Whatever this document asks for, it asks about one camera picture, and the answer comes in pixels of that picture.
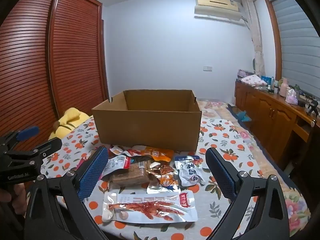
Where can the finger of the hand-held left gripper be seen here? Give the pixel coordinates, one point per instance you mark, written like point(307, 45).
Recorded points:
point(48, 147)
point(27, 132)

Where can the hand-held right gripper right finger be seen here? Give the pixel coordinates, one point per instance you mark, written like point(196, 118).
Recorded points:
point(222, 177)

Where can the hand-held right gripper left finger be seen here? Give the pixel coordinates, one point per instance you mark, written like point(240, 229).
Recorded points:
point(91, 177)

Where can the white silver snack packet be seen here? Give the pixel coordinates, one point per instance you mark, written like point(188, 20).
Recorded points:
point(115, 165)

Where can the white packet with black print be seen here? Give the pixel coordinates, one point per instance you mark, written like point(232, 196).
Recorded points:
point(190, 172)

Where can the clear packet of brown cake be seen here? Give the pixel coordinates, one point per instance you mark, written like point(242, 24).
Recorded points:
point(130, 176)

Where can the white orange snack pouch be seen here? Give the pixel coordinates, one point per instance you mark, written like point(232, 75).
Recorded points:
point(166, 181)

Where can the brown foil wrapper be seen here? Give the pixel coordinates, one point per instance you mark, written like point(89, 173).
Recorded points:
point(156, 168)

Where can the white packet with red snack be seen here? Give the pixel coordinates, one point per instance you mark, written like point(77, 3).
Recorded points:
point(150, 208)

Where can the orange and white snack bag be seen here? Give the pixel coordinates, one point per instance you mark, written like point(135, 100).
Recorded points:
point(160, 153)

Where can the brown cardboard box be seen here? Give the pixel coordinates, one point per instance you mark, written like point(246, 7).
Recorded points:
point(150, 127)

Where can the person's left hand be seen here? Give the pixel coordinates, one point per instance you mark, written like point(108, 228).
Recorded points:
point(16, 193)

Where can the yellow plush toy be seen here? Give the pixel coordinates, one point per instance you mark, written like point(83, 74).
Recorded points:
point(70, 120)

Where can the orange fruit print bedsheet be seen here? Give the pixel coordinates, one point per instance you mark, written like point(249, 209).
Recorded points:
point(220, 140)

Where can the teal cloth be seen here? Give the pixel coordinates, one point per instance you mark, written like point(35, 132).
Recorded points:
point(242, 117)

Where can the floral quilt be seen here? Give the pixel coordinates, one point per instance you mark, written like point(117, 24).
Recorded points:
point(217, 107)

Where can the wooden sideboard cabinet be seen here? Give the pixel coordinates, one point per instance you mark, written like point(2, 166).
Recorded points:
point(265, 115)

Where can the wooden louvered wardrobe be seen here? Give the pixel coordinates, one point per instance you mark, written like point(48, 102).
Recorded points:
point(75, 55)

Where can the folded floral cloth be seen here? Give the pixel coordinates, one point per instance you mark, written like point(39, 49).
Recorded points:
point(252, 80)

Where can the pink tissue pack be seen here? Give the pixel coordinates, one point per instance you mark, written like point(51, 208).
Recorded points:
point(291, 97)

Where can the purple patterned pack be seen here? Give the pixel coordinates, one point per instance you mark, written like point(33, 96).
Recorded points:
point(244, 73)

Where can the blue box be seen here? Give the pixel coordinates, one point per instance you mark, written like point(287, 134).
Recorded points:
point(267, 80)

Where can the pink thermos bottle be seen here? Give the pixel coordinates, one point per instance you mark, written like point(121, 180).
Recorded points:
point(284, 87)

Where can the black device on stand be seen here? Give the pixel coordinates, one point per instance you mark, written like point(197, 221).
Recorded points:
point(312, 107)

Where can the green bottle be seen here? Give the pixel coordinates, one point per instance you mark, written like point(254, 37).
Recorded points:
point(296, 88)

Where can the white round desk fan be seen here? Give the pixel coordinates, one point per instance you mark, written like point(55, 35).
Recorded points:
point(254, 65)

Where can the patterned beige curtain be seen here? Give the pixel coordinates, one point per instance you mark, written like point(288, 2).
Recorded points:
point(255, 35)

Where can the grey window blind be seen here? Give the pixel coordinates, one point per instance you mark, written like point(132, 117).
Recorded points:
point(295, 42)

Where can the white wall socket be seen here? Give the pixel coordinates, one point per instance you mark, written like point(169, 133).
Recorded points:
point(208, 68)

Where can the wooden window frame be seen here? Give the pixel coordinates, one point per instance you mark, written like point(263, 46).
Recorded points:
point(273, 35)

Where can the wall air conditioner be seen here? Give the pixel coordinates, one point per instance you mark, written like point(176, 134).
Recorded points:
point(217, 7)

